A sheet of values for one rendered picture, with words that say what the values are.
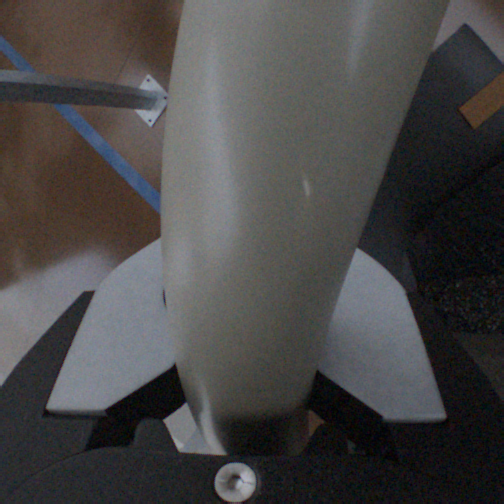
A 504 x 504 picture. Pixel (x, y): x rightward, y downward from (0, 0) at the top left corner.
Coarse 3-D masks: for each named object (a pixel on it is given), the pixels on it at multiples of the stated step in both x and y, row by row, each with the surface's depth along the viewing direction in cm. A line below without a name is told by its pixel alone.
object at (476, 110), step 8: (496, 80) 88; (488, 88) 91; (496, 88) 89; (480, 96) 93; (488, 96) 92; (496, 96) 90; (464, 104) 96; (472, 104) 95; (480, 104) 94; (488, 104) 92; (496, 104) 91; (464, 112) 97; (472, 112) 96; (480, 112) 95; (488, 112) 93; (472, 120) 97; (480, 120) 96; (472, 128) 99
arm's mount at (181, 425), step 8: (184, 408) 77; (176, 416) 74; (184, 416) 75; (168, 424) 71; (176, 424) 72; (184, 424) 74; (192, 424) 75; (176, 432) 71; (184, 432) 72; (192, 432) 73; (176, 440) 69; (184, 440) 70
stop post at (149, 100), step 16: (0, 80) 70; (16, 80) 75; (32, 80) 81; (48, 80) 87; (64, 80) 94; (80, 80) 102; (144, 80) 141; (0, 96) 74; (16, 96) 79; (32, 96) 84; (48, 96) 90; (64, 96) 96; (80, 96) 102; (96, 96) 109; (112, 96) 116; (128, 96) 124; (144, 96) 133; (160, 96) 141; (144, 112) 147; (160, 112) 144
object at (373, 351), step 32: (352, 288) 8; (384, 288) 8; (352, 320) 7; (384, 320) 7; (352, 352) 6; (384, 352) 6; (416, 352) 6; (320, 384) 6; (352, 384) 5; (384, 384) 5; (416, 384) 5; (320, 416) 6; (352, 416) 5; (384, 416) 5; (416, 416) 5; (352, 448) 6
